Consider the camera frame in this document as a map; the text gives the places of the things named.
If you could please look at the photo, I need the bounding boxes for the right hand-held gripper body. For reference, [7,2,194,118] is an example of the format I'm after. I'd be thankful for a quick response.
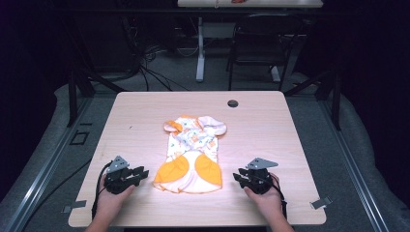
[241,157,279,195]

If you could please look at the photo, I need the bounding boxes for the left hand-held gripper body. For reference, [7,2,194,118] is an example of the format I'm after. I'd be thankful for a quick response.
[103,155,141,195]

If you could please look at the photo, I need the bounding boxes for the person's left hand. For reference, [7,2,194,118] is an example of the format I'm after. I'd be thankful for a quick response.
[95,174,136,217]

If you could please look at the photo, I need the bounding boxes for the person's right hand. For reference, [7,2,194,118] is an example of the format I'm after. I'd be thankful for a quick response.
[243,173,285,219]

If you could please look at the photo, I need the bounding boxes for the grey tape strip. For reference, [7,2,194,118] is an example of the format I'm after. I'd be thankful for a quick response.
[309,195,334,210]
[61,199,88,215]

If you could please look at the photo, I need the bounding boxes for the white and orange baby garment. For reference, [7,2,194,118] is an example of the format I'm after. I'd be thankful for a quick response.
[153,114,228,195]

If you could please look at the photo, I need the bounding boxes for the black metal stand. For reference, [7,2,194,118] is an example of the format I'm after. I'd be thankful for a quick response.
[66,59,128,128]
[283,66,342,131]

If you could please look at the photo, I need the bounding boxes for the black chair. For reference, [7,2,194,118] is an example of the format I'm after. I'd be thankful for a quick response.
[225,13,307,92]

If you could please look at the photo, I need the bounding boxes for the white background desk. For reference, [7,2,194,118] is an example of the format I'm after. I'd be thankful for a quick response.
[177,0,324,83]

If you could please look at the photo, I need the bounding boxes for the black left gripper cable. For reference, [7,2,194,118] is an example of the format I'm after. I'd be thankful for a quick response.
[91,161,112,220]

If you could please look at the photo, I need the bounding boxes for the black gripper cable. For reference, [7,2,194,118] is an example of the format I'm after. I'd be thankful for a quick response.
[270,175,289,220]
[91,161,112,220]

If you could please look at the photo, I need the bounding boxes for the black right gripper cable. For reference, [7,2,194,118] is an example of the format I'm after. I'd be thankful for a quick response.
[270,175,289,220]

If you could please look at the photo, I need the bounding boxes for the thin black floor cable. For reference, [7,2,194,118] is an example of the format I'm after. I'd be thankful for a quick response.
[30,157,94,223]

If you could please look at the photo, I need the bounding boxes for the aluminium floor rail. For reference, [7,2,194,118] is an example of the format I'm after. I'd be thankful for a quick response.
[2,96,95,232]
[316,99,391,232]

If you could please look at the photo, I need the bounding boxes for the black floor cables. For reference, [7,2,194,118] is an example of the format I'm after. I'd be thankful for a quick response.
[136,43,191,93]

